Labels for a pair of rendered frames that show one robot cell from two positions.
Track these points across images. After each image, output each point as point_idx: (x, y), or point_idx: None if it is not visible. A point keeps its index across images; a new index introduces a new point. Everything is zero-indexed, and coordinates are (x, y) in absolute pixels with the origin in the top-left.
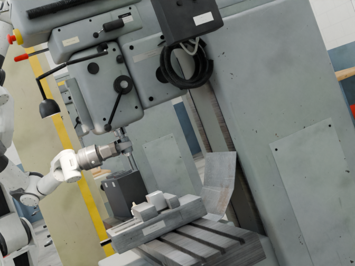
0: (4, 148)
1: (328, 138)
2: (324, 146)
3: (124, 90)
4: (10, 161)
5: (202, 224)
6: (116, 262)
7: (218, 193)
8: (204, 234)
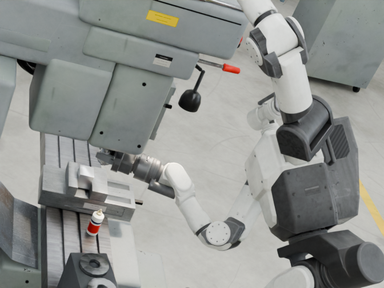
0: None
1: None
2: None
3: None
4: (242, 187)
5: (55, 166)
6: (123, 255)
7: (0, 203)
8: (64, 150)
